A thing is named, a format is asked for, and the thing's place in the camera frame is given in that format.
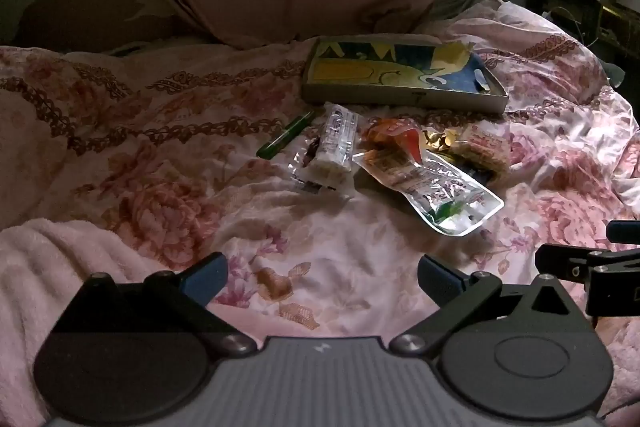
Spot dark cabinet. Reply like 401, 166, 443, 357
525, 0, 640, 62

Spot orange red snack packet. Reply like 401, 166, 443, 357
362, 117, 425, 164

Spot shallow printed cardboard box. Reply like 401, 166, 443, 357
300, 34, 510, 114

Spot pink fleece blanket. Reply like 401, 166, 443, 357
0, 217, 168, 427

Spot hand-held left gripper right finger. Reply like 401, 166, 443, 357
389, 253, 598, 358

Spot green pen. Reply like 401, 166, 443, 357
256, 109, 317, 159

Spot pink floral blanket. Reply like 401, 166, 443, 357
0, 0, 640, 427

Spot large clear printed pouch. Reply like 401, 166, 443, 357
352, 149, 506, 238

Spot white bar clear packet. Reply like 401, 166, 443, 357
291, 103, 361, 196

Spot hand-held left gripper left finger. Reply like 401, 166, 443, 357
50, 252, 258, 355

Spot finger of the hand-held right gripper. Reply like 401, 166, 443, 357
534, 243, 640, 318
605, 220, 640, 244

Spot gold wrapper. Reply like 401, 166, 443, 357
422, 128, 460, 154

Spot pink print cracker packet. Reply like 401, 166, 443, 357
452, 125, 512, 172

